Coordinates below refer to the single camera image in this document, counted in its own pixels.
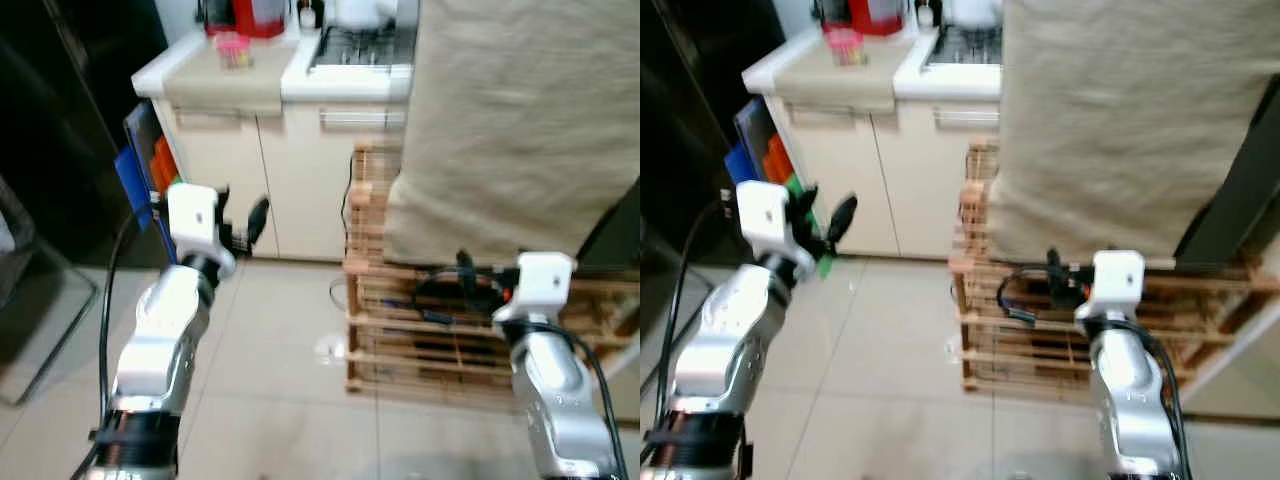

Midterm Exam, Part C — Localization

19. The steel bar cabinet handle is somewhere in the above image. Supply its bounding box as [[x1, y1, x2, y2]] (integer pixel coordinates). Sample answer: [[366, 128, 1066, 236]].
[[932, 108, 1001, 129], [320, 108, 406, 129], [790, 105, 871, 126], [175, 108, 259, 126]]

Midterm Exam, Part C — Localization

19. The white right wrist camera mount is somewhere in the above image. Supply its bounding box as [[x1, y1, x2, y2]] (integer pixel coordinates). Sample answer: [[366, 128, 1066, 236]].
[[493, 252, 578, 323], [1075, 250, 1146, 321]]

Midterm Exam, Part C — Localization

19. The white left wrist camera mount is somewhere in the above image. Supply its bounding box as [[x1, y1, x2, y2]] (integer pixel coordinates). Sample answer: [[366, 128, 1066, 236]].
[[735, 180, 813, 276], [165, 183, 238, 279]]

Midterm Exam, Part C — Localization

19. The steel gas hob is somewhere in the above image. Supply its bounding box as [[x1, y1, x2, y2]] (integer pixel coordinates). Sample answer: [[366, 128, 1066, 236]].
[[308, 25, 419, 73], [920, 25, 1004, 71]]

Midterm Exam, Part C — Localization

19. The red coffee machine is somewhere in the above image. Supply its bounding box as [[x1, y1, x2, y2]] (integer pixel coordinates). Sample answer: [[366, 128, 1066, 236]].
[[815, 0, 901, 38], [200, 0, 291, 41]]

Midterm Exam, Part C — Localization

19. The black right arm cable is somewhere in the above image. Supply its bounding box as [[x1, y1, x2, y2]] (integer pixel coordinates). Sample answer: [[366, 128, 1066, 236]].
[[995, 262, 1193, 480], [413, 265, 631, 480]]

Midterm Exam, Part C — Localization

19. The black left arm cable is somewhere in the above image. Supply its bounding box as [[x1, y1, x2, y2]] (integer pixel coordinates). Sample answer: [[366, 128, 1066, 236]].
[[97, 195, 171, 461], [660, 195, 741, 401]]

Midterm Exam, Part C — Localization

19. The blue folder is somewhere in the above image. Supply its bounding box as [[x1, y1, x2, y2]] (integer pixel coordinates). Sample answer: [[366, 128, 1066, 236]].
[[722, 97, 791, 261], [113, 100, 181, 266]]

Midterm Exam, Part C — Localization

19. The tall black cabinet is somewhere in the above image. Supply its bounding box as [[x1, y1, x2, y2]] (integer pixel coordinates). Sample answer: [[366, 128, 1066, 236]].
[[640, 0, 776, 266], [0, 0, 171, 271]]

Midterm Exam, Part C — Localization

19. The beige woven counter mat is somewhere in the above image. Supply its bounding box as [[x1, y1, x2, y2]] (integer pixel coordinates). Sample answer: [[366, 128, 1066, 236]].
[[163, 38, 313, 116], [772, 40, 926, 113]]

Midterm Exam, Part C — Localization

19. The clear container with pink lid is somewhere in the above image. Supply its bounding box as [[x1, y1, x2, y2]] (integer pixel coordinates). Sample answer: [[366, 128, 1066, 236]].
[[825, 28, 866, 67], [215, 32, 251, 69]]

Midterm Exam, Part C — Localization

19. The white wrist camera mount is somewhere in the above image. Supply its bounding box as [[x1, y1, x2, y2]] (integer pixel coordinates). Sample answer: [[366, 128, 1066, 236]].
[[165, 183, 238, 279], [735, 180, 813, 276], [1075, 250, 1146, 321], [493, 252, 578, 323]]

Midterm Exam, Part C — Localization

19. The white pot with handle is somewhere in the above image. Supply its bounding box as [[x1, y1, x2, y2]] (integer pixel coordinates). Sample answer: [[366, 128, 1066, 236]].
[[945, 0, 1004, 28], [330, 0, 401, 31]]

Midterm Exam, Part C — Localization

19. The black mini fridge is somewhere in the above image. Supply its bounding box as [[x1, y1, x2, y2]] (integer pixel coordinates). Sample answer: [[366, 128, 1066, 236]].
[[1172, 100, 1280, 271], [575, 180, 641, 276]]

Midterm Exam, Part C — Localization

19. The orange book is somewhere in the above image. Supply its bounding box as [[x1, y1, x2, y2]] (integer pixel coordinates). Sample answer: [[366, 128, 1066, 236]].
[[150, 135, 183, 196], [762, 135, 796, 186]]

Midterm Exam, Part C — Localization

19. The wooden slatted rack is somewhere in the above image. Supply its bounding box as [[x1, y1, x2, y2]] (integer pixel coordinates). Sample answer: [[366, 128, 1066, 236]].
[[343, 140, 641, 406], [950, 140, 1280, 401]]

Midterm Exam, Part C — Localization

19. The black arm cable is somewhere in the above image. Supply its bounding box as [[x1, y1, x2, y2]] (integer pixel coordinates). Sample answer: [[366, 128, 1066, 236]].
[[413, 265, 631, 480], [660, 195, 741, 401], [97, 195, 171, 461], [995, 262, 1193, 480]]

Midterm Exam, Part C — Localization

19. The beige cloth cover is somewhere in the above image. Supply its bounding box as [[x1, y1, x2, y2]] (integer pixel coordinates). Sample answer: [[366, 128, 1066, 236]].
[[985, 0, 1280, 263], [385, 0, 641, 266]]

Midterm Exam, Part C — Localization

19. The green box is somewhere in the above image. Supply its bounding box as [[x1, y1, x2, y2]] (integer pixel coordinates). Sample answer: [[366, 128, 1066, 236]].
[[785, 175, 836, 281]]

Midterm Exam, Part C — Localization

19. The dark glass panel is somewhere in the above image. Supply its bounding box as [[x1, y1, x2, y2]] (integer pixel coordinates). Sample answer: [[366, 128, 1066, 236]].
[[0, 175, 101, 406]]

